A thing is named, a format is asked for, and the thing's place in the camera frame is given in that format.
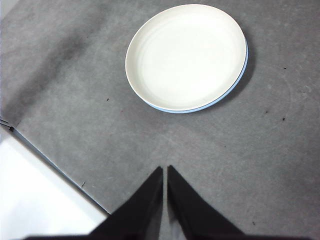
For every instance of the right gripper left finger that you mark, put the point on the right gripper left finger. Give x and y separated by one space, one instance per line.
140 215

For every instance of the white round plate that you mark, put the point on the white round plate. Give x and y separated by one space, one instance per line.
185 57

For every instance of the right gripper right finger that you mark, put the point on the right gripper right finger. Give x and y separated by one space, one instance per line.
197 215

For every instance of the blue round plate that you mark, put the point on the blue round plate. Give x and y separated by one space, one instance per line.
232 88

